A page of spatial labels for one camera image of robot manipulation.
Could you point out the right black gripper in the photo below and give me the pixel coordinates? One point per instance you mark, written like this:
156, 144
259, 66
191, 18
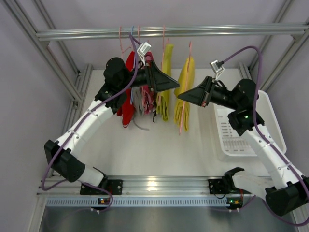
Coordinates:
208, 91

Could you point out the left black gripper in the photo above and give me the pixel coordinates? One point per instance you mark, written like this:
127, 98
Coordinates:
149, 78

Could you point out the yellow trousers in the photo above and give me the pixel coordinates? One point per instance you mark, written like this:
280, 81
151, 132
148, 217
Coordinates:
181, 89

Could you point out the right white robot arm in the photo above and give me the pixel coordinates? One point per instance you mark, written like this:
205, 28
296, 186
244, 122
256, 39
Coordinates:
288, 188

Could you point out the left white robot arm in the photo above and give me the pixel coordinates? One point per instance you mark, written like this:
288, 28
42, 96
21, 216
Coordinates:
63, 154

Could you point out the lime green trousers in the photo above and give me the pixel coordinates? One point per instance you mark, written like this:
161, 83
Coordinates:
163, 97

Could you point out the pink camouflage trousers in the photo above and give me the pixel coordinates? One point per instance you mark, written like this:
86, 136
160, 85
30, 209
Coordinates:
148, 96

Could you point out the grey trousers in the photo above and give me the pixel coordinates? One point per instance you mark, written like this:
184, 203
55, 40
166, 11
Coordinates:
136, 101

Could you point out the blue hanger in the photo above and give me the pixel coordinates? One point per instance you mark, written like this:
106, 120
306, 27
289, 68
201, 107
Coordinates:
132, 30

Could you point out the red trousers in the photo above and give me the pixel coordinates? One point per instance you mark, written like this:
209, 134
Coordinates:
127, 110

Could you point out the pink hanger of red trousers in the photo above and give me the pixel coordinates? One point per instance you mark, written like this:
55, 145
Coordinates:
120, 42

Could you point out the pink hanger of camouflage trousers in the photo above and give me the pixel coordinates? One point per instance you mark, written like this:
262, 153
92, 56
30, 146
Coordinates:
140, 40

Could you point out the white plastic basket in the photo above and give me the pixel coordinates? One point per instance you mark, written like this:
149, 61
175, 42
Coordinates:
230, 145

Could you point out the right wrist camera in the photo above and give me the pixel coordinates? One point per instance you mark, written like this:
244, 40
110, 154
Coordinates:
217, 67

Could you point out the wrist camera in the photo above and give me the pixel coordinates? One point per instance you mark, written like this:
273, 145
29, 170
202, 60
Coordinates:
217, 67
142, 51

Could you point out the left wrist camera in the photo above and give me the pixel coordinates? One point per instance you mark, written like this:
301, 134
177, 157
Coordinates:
142, 51

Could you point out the left aluminium frame post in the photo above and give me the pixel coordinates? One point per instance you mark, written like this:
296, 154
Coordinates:
35, 92

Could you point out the aluminium frame post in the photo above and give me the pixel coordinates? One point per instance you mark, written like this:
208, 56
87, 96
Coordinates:
273, 47
35, 92

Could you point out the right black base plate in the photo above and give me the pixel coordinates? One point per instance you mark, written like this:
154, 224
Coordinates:
220, 186

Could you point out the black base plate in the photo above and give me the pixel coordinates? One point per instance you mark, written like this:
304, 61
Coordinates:
114, 187
220, 186

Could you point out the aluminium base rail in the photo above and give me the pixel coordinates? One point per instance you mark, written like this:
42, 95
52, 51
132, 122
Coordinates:
153, 186

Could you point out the grey slotted cable duct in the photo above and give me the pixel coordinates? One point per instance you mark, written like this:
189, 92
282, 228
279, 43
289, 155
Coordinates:
140, 201

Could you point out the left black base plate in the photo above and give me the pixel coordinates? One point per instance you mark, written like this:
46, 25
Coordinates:
114, 187

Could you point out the right aluminium frame post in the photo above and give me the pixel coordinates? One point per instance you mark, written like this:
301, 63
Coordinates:
273, 47

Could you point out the aluminium hanging rail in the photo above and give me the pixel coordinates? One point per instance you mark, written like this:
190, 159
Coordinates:
185, 31

